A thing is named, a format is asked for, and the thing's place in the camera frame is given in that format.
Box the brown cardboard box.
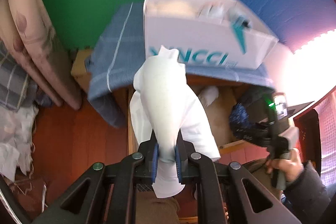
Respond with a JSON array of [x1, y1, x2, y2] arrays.
[[71, 49, 93, 90]]

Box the wooden nightstand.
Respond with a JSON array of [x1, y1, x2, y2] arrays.
[[113, 74, 250, 93]]

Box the person's right forearm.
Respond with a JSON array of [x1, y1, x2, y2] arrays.
[[283, 161, 332, 224]]

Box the floral beige rolled mattress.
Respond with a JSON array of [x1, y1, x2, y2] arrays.
[[0, 0, 83, 110]]

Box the dark blue patterned underwear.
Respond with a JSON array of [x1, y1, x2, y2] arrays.
[[228, 102, 263, 140]]

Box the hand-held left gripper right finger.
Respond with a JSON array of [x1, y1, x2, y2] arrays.
[[175, 132, 302, 224]]

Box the plastic-wrapped leaf print bedding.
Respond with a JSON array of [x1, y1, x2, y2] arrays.
[[0, 105, 38, 182]]

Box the person's left leg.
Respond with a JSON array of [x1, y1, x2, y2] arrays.
[[136, 187, 181, 224]]

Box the wooden drawer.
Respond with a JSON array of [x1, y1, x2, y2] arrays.
[[127, 85, 263, 156]]

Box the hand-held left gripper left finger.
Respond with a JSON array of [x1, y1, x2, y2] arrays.
[[34, 135, 160, 224]]

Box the white ribbed-cuff underwear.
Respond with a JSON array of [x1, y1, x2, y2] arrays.
[[130, 46, 221, 198]]

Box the blue checked cloth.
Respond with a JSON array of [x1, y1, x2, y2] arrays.
[[87, 2, 276, 128]]

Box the person's right hand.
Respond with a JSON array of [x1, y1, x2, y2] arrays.
[[265, 148, 305, 184]]

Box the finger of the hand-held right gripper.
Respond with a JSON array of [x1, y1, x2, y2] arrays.
[[235, 124, 272, 147]]

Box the grey plaid quilt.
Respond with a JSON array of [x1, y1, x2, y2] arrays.
[[0, 40, 38, 111]]

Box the white shoe box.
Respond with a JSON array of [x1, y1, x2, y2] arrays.
[[143, 0, 279, 69]]

